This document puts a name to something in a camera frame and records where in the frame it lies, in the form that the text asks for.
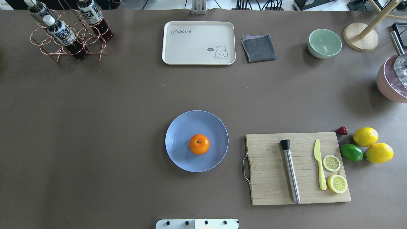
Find yellow plastic knife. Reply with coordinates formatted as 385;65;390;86
314;139;327;191

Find copper wire bottle rack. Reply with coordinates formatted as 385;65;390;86
30;0;111;63

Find wooden stand round base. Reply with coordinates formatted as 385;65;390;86
343;0;407;52

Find orange fruit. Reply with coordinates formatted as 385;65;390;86
189;134;210;155

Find yellow lemon near strawberry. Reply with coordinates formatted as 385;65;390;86
352;127;378;147

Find tea bottle middle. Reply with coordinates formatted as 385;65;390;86
77;0;113;40

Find green bowl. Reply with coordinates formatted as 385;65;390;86
307;29;342;59

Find cream rabbit tray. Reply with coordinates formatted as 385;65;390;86
162;21;236;65

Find steel muddler black tip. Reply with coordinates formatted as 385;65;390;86
280;139;301;204

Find lemon half lower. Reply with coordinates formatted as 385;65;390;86
327;174;348;194

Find grey folded cloth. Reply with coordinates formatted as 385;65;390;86
241;34;277;63

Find green lime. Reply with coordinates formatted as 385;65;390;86
340;143;363;162

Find pink bowl with ice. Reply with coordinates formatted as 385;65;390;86
376;55;407;103

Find tea bottle corner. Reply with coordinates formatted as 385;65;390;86
24;0;56;24

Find red strawberry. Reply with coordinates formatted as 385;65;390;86
335;126;348;135

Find tea bottle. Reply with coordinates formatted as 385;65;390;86
77;0;113;40
43;15;87;59

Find tea bottle front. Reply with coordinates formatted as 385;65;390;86
43;15;87;59

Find wooden cutting board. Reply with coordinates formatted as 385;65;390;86
245;132;351;205

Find blue round plate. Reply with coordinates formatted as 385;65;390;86
165;110;229;172

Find metal scoop in bowl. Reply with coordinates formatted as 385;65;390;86
390;31;407;89

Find yellow lemon far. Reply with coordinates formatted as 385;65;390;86
365;142;394;163

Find lemon half upper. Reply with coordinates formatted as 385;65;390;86
322;155;341;172

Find lemon half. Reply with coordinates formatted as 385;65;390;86
322;155;341;172
327;174;348;194

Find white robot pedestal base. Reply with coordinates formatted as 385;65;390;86
155;219;239;229

